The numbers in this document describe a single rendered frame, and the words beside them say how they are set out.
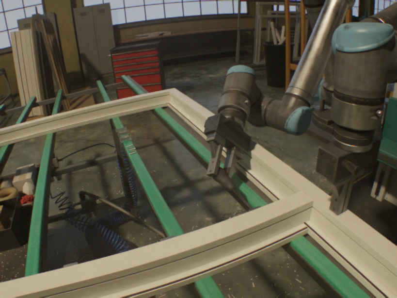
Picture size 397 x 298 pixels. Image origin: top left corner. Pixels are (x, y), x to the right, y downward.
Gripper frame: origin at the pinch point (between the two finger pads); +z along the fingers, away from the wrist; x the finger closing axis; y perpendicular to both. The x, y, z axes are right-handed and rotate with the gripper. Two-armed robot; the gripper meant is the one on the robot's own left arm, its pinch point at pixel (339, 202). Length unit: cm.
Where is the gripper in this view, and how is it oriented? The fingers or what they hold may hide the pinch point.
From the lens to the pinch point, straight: 59.5
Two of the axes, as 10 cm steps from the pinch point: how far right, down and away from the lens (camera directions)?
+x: 9.2, -2.3, 3.1
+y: 3.8, 3.9, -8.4
